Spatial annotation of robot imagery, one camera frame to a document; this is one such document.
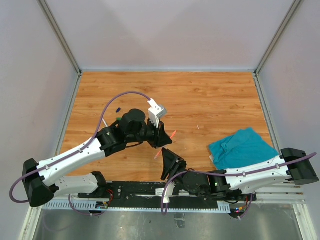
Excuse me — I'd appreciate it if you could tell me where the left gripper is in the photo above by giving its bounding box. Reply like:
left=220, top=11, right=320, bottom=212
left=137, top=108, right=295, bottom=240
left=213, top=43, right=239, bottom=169
left=127, top=117, right=173, bottom=149

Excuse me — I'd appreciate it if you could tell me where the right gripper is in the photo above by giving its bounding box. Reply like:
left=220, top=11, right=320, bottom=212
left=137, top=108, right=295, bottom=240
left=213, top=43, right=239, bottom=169
left=160, top=147, right=189, bottom=186

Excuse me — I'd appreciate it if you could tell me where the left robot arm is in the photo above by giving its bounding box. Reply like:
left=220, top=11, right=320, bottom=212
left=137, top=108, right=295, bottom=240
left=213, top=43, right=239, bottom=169
left=22, top=109, right=173, bottom=208

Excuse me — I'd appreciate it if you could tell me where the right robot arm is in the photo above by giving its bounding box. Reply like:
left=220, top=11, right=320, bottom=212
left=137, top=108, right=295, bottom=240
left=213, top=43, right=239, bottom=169
left=161, top=148, right=320, bottom=204

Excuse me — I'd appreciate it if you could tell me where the teal cloth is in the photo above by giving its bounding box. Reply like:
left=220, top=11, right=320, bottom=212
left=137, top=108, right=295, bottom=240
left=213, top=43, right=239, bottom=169
left=208, top=127, right=278, bottom=170

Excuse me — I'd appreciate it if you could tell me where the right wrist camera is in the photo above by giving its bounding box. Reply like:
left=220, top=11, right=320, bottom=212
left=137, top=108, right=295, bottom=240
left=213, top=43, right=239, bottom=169
left=162, top=182, right=175, bottom=204

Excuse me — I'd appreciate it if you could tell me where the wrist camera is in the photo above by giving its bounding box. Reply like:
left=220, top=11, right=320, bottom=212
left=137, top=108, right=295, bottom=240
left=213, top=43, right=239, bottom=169
left=162, top=182, right=175, bottom=204
left=147, top=98, right=167, bottom=128

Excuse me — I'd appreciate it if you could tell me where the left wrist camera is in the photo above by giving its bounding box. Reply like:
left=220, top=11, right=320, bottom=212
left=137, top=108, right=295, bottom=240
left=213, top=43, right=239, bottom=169
left=147, top=98, right=167, bottom=128

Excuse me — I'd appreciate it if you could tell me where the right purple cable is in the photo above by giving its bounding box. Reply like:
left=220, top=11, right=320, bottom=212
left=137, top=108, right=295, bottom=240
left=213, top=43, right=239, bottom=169
left=160, top=152, right=318, bottom=216

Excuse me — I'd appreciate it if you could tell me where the purple cable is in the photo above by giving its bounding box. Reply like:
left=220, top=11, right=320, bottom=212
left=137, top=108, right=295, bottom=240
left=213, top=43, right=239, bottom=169
left=9, top=91, right=152, bottom=204
left=160, top=152, right=318, bottom=216

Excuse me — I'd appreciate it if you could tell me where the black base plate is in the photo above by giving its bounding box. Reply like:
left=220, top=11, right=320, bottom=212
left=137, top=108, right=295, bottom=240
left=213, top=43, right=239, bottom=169
left=94, top=181, right=257, bottom=211

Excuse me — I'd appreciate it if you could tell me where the white cable duct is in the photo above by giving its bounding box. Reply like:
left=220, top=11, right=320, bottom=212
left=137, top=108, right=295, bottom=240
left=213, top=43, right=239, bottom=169
left=41, top=198, right=231, bottom=214

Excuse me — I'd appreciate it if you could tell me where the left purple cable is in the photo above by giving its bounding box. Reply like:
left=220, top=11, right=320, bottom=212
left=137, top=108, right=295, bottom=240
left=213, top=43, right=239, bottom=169
left=9, top=91, right=152, bottom=204

